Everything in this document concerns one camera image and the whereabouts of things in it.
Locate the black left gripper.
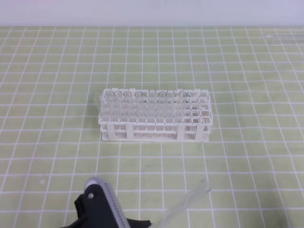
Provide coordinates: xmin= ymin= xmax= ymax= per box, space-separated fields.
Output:
xmin=67 ymin=185 xmax=152 ymax=228

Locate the clear glass test tube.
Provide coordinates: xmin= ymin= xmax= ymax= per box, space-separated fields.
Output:
xmin=150 ymin=181 xmax=211 ymax=228

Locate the green checkered tablecloth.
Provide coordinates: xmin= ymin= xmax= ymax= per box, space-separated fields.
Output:
xmin=0 ymin=27 xmax=304 ymax=228

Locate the white plastic test tube rack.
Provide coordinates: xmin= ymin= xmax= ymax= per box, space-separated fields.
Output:
xmin=94 ymin=88 xmax=213 ymax=143

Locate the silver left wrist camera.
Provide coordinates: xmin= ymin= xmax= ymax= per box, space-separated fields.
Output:
xmin=84 ymin=177 xmax=130 ymax=228

